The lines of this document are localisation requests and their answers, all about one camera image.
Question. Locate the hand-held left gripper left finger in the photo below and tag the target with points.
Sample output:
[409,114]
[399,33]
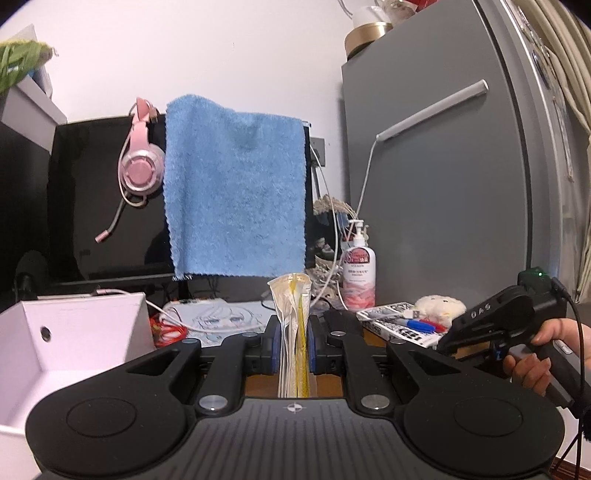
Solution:
[274,344]

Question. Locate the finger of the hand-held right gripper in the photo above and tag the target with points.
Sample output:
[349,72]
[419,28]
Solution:
[457,353]

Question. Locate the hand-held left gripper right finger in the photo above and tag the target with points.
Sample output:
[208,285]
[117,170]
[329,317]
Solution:
[311,344]

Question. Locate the yellow white plastic bag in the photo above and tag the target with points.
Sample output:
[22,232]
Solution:
[293,332]

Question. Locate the white cardboard drawer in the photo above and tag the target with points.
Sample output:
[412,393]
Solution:
[87,332]

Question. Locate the person's right hand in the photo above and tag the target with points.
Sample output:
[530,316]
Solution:
[531,376]

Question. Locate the red pen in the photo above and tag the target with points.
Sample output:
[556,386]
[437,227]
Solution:
[438,326]

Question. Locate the white plush toy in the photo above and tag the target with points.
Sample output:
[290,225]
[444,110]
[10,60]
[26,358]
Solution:
[441,309]

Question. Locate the blue pen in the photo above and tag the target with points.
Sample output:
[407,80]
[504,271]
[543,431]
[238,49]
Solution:
[418,324]

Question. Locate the illustrated white mouse pad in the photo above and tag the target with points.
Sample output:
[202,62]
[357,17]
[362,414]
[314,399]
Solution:
[221,318]

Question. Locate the black white patterned box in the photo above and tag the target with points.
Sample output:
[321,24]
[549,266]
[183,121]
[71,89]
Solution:
[392,330]

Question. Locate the pink lotion pump bottle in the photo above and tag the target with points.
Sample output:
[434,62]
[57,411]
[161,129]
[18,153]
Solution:
[359,272]

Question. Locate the grey refrigerator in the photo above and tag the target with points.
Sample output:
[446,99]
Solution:
[438,184]

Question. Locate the blue towel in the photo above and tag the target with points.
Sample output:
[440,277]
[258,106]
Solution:
[235,184]

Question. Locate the beige curtain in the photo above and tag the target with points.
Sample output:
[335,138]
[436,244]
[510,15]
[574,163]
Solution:
[563,115]

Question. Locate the pink headset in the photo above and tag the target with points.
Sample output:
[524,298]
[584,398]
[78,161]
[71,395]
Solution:
[138,170]

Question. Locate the black computer monitor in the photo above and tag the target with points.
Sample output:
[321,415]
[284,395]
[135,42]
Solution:
[83,194]

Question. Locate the black microphone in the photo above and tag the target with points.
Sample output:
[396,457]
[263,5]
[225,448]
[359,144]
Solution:
[30,272]

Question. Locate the black computer case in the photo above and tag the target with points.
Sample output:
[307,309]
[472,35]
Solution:
[21,198]

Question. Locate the gold white container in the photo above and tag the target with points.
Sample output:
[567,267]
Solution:
[367,34]

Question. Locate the white storage box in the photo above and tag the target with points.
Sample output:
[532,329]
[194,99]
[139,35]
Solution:
[27,115]

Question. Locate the green crumpled bag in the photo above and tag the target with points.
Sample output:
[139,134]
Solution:
[18,62]

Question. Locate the grey wall socket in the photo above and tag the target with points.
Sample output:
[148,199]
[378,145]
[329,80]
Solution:
[317,152]

